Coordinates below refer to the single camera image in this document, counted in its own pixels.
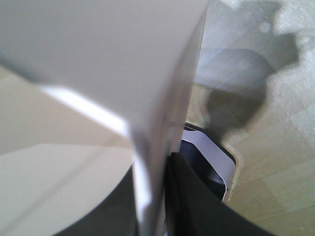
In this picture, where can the white plastic trash bin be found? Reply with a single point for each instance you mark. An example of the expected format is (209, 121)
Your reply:
(129, 64)

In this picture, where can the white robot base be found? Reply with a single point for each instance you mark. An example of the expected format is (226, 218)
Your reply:
(212, 162)

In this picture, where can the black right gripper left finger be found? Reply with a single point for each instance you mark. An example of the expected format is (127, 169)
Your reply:
(114, 216)

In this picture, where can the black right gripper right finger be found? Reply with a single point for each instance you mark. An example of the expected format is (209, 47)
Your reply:
(193, 210)

